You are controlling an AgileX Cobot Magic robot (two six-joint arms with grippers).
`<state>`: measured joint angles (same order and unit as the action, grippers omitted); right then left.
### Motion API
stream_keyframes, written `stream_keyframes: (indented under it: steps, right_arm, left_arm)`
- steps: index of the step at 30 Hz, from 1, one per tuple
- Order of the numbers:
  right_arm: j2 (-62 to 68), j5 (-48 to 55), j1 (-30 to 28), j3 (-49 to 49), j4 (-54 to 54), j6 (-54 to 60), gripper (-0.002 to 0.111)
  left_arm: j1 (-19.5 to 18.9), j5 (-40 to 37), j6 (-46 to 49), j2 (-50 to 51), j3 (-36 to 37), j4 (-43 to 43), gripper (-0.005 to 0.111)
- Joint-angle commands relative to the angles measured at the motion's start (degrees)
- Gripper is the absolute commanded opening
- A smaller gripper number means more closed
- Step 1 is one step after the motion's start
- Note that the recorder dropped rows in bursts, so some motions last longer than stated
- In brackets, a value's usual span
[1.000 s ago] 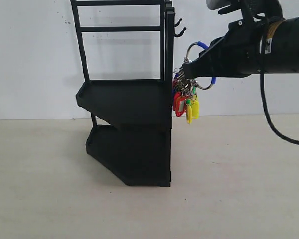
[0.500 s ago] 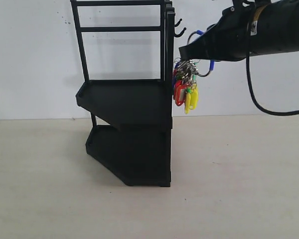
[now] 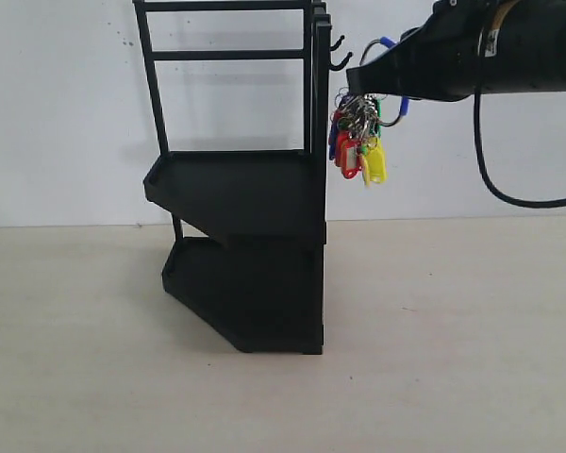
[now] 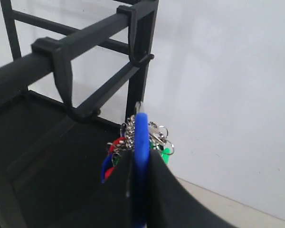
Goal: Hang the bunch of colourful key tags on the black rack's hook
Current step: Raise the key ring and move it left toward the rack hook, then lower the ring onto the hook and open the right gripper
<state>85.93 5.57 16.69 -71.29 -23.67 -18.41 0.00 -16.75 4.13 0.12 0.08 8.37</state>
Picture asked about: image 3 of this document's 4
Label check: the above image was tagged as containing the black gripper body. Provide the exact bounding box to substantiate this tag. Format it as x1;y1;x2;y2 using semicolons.
428;1;566;102

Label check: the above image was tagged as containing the colourful key tag bunch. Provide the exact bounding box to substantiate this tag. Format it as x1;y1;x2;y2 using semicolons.
327;36;411;186

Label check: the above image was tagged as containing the black two-tier rack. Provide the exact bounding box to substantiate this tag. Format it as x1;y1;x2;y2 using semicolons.
134;1;341;355

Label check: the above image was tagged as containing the black cable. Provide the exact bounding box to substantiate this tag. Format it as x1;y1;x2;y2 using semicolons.
473;0;566;210

